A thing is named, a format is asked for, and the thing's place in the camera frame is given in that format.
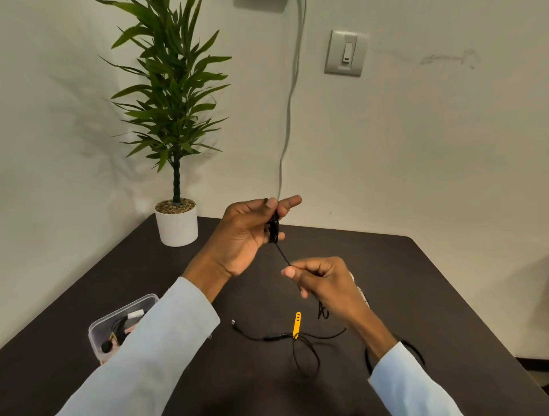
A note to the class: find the person's left hand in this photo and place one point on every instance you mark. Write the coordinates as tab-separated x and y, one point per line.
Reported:
238	233

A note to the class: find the person's right hand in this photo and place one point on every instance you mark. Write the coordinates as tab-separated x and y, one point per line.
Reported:
332	285

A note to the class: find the person's left thumb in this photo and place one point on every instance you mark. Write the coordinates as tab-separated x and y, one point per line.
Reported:
264	205

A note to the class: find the person's right thumb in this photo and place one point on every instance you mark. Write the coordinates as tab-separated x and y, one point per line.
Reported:
294	271

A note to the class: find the person's left forearm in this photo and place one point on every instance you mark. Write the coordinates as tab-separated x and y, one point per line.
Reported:
158	343

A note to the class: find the person's right forearm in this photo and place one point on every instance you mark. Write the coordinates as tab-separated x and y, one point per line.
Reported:
407	381

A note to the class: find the white plant pot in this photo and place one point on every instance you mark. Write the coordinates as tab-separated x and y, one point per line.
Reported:
176	227

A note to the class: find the green artificial plant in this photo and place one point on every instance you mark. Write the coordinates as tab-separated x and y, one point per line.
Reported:
171	85

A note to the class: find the white plug adapter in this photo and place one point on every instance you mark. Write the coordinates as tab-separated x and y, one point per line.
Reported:
134	315

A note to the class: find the clear plastic container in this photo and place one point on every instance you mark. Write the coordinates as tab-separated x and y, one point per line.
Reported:
107	330

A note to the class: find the grey wall light switch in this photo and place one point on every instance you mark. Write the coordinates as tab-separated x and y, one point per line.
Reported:
345	52

